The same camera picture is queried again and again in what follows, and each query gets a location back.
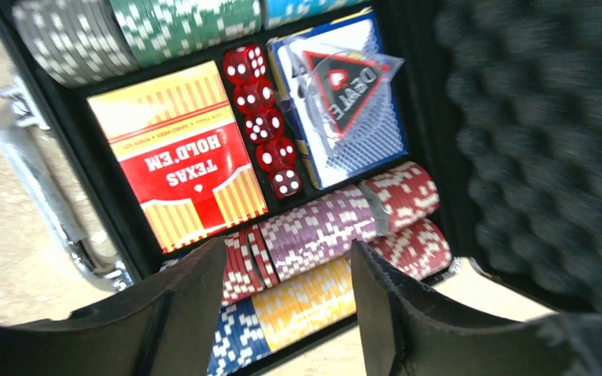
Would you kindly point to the blue card deck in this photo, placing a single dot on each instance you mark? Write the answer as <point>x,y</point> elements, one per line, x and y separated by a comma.
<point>330,163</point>

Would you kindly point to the red 100 chip stack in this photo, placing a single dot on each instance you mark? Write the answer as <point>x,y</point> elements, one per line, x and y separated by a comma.
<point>419,250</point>

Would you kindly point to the light blue chip row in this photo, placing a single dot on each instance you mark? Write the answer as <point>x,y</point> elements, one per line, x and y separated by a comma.
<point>83,42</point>

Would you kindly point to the clear dealer button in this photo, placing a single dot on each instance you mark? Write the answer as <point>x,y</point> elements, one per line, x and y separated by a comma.
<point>341,88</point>

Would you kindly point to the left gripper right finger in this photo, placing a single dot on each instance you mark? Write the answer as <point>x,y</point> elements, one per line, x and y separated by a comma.
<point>408,328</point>

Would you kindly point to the red Texas Hold'em card deck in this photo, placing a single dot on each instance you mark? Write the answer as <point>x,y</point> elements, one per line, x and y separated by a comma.
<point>178,143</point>

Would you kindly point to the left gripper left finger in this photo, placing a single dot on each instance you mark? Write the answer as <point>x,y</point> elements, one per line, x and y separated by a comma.
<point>163,325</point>

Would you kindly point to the yellow 50 chip stack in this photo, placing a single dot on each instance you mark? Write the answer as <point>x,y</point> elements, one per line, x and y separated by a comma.
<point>305,304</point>

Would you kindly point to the black poker chip case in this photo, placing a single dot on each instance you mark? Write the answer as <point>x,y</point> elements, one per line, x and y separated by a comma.
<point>499,101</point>

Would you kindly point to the blue white chip stack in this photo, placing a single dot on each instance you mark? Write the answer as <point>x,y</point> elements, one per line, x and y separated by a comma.
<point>238,340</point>

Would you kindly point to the lone red die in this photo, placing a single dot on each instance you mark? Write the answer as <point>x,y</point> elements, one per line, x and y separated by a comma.
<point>245,64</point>

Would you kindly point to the purple chip stack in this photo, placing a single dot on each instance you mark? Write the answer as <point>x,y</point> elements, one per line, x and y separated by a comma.
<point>261,256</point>

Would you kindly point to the short red chip stack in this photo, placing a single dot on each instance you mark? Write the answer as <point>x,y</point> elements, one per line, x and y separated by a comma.
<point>400,197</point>

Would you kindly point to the red die pair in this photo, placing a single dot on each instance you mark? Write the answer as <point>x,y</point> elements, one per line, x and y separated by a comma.
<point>285,183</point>
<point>276,154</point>

